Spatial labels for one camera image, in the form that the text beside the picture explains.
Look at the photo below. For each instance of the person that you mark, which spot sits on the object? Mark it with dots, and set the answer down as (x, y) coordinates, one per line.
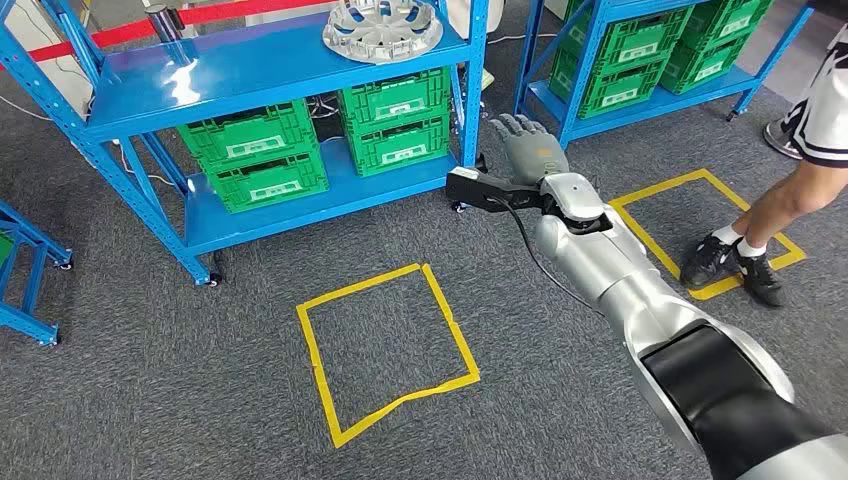
(782, 199)

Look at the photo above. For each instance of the white box unit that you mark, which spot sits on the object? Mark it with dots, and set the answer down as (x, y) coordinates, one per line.
(66, 79)

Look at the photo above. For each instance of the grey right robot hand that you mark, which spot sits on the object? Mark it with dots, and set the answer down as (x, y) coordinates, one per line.
(533, 159)

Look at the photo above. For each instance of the dark barrier post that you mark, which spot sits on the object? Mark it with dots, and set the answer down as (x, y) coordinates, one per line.
(166, 26)

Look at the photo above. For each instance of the yellow floor tape square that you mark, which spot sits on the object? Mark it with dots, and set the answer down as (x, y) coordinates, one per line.
(318, 371)
(646, 225)

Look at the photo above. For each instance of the silver wheel hubcap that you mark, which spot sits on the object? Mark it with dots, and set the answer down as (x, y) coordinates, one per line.
(381, 33)

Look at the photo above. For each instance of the red barrier belt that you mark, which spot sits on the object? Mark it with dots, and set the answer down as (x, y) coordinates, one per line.
(99, 38)

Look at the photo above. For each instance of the white cloth bag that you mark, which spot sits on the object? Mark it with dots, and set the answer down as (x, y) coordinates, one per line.
(464, 16)

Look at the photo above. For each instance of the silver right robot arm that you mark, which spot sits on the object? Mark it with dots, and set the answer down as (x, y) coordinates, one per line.
(629, 278)

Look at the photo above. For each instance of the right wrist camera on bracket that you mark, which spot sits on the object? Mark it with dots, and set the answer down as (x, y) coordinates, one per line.
(477, 192)

